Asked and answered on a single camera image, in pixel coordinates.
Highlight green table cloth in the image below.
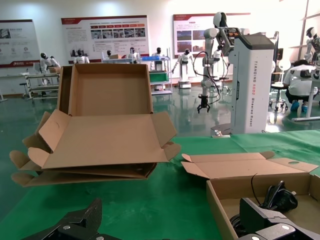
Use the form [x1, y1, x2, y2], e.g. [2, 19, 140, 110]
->
[0, 129, 320, 240]

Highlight metal frame workbench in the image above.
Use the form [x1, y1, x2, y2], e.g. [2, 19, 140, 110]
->
[19, 72, 62, 101]

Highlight green storage bin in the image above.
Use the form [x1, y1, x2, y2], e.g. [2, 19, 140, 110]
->
[149, 72, 168, 82]

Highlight metal shelving rack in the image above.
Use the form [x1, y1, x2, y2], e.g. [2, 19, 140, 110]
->
[139, 47, 174, 96]

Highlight blue storage tray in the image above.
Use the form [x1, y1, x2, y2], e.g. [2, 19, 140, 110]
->
[141, 55, 166, 62]

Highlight white wheeled humanoid robot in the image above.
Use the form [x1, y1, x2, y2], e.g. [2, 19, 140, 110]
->
[196, 11, 280, 138]

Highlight black power cord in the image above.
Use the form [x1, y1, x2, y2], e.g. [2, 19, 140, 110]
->
[228, 172, 299, 237]

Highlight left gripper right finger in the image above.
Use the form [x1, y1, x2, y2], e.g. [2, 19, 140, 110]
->
[234, 196, 320, 240]

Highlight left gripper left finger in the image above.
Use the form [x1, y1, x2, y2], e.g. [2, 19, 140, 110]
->
[22, 198, 116, 240]

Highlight black round stool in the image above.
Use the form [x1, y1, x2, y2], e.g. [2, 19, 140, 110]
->
[268, 83, 290, 111]

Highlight open brown cardboard box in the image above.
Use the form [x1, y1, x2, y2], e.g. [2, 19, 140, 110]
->
[180, 150, 320, 240]

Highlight wall poster with photos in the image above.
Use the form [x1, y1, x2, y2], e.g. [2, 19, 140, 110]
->
[172, 12, 251, 56]

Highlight person in white shirt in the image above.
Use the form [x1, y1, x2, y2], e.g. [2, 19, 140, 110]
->
[284, 59, 320, 113]

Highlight wide white red wall poster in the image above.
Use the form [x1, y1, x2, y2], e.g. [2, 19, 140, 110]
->
[61, 15, 150, 63]

